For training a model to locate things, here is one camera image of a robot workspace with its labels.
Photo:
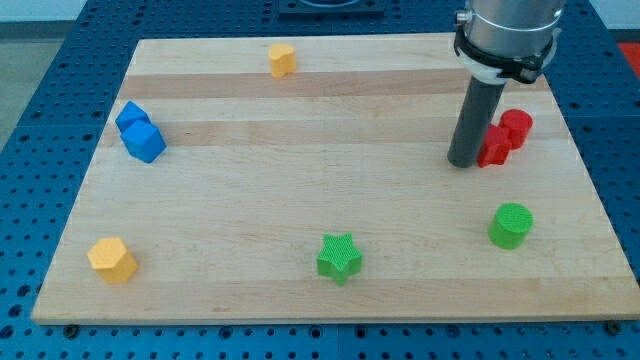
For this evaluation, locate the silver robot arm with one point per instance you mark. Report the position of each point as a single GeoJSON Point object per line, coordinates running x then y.
{"type": "Point", "coordinates": [499, 40]}

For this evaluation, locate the green star block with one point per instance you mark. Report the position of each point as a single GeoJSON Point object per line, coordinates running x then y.
{"type": "Point", "coordinates": [339, 258]}

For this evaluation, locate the red star block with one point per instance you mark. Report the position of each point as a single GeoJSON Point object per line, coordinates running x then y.
{"type": "Point", "coordinates": [495, 147]}

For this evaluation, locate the wooden board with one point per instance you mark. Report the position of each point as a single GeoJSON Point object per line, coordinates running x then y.
{"type": "Point", "coordinates": [227, 222]}

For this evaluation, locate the yellow heart block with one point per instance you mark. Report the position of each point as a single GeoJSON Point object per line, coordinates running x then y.
{"type": "Point", "coordinates": [282, 58]}

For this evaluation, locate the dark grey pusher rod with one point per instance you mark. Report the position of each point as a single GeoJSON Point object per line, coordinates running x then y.
{"type": "Point", "coordinates": [479, 106]}

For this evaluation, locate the blue hexagon block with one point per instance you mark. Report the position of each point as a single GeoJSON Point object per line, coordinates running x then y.
{"type": "Point", "coordinates": [143, 141]}

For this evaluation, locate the green cylinder block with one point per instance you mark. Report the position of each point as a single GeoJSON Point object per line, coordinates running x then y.
{"type": "Point", "coordinates": [510, 225]}

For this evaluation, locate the blue cube block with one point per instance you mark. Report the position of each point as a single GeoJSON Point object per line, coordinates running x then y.
{"type": "Point", "coordinates": [130, 114]}

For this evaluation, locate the red cylinder block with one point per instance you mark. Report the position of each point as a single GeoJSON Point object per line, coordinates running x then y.
{"type": "Point", "coordinates": [518, 123]}

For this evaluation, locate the yellow hexagon block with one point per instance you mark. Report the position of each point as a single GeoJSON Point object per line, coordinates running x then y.
{"type": "Point", "coordinates": [111, 259]}

